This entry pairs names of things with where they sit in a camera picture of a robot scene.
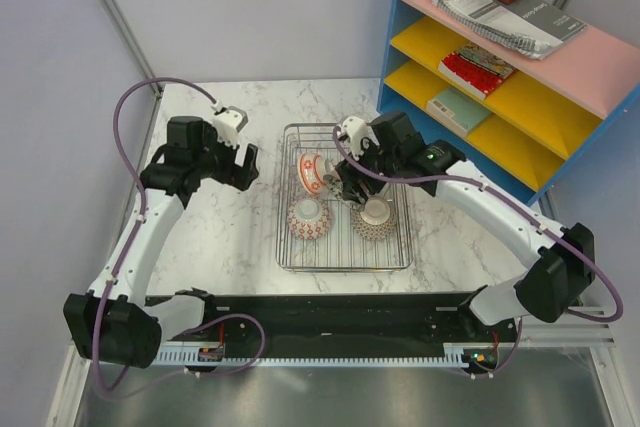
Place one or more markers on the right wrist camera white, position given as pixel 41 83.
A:
pixel 354 131

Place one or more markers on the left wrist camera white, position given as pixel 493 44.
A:
pixel 228 123

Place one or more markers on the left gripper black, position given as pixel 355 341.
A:
pixel 235 175

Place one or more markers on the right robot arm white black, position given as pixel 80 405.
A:
pixel 558 260

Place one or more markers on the aluminium frame rail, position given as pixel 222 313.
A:
pixel 568 331

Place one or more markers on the blue patterned bowl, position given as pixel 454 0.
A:
pixel 309 218

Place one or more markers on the metal wire dish rack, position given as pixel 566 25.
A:
pixel 341 249

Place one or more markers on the grey patterned bowl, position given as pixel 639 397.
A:
pixel 334 185

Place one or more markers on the light blue cable duct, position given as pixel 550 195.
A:
pixel 209 355

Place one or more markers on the brown patterned bowl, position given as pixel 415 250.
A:
pixel 376 220

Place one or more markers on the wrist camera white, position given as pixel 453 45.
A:
pixel 228 123
pixel 354 131

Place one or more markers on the light green book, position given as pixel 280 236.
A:
pixel 457 111

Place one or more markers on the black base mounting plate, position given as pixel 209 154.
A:
pixel 345 325

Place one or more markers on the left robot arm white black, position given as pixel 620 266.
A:
pixel 111 322

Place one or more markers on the grey setup guide booklet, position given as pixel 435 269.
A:
pixel 537 20

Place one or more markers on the spiral bound notebook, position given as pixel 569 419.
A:
pixel 460 11

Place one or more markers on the red patterned book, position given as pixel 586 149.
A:
pixel 476 70

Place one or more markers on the orange patterned glass bowl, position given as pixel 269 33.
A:
pixel 311 169

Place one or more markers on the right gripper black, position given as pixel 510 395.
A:
pixel 349 175

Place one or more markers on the colourful wooden shelf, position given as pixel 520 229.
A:
pixel 521 89

